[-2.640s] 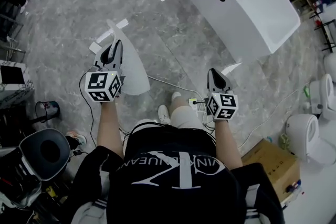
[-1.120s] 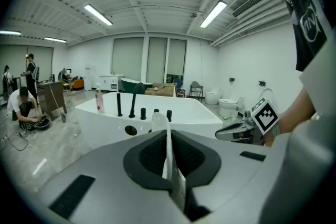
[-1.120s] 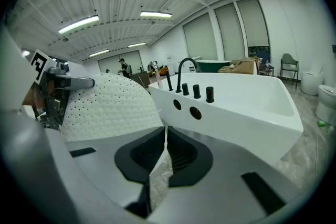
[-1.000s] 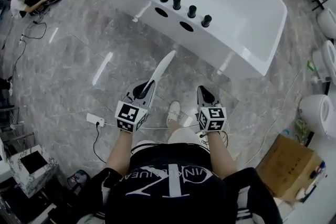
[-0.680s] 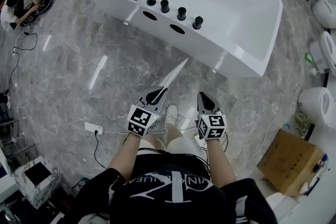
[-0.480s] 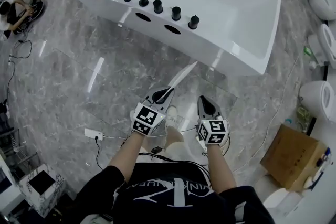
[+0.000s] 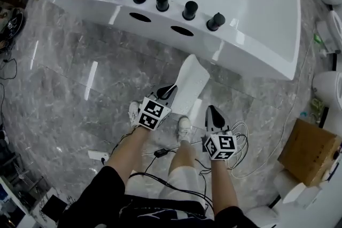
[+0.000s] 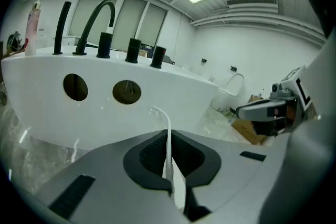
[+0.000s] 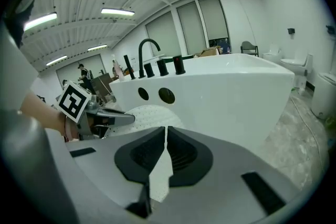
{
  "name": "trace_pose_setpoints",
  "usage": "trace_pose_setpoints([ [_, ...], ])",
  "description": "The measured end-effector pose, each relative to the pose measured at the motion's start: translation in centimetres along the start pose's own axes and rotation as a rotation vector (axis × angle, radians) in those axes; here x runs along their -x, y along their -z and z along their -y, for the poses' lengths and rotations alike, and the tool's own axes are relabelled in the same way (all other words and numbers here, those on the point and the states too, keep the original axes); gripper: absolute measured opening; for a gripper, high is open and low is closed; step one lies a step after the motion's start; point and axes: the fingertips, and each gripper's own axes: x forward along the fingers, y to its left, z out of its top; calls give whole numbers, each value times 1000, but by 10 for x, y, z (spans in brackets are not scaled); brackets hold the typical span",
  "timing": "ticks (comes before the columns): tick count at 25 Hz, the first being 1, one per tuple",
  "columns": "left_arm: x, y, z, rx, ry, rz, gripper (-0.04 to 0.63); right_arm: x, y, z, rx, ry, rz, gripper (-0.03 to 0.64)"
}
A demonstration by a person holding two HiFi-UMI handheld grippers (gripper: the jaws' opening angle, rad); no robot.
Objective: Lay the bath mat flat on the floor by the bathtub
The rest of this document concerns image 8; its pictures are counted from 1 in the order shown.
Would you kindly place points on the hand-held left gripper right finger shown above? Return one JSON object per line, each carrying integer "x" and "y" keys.
{"x": 231, "y": 165}

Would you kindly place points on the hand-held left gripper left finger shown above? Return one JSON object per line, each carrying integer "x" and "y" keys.
{"x": 110, "y": 165}

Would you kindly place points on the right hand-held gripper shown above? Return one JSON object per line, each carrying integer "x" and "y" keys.
{"x": 291, "y": 91}

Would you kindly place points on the white bath mat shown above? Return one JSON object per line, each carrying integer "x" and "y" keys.
{"x": 169, "y": 144}

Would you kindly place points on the person's right forearm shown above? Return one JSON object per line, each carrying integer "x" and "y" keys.
{"x": 324, "y": 73}

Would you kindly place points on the brown cardboard box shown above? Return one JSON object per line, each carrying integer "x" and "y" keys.
{"x": 246, "y": 129}

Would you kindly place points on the white toilet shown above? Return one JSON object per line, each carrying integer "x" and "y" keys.
{"x": 231, "y": 91}

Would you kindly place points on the white bathtub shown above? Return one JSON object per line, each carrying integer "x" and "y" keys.
{"x": 105, "y": 118}

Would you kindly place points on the white ceiling air vent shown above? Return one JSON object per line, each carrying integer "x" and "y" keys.
{"x": 252, "y": 1}

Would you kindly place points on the black bathtub knob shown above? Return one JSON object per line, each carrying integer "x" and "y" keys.
{"x": 105, "y": 44}
{"x": 158, "y": 56}
{"x": 133, "y": 49}

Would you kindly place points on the large window with blinds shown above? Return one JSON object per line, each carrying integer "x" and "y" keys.
{"x": 97, "y": 15}

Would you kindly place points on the pink pump bottle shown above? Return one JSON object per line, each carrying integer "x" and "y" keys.
{"x": 32, "y": 31}

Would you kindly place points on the black wall fixture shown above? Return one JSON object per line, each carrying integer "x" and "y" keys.
{"x": 204, "y": 61}
{"x": 233, "y": 68}

